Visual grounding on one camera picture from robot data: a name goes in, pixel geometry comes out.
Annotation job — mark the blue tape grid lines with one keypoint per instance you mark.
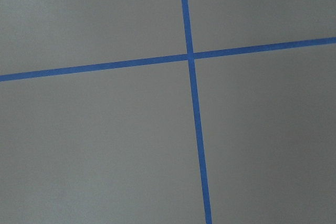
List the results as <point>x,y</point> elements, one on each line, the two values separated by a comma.
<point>190,56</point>

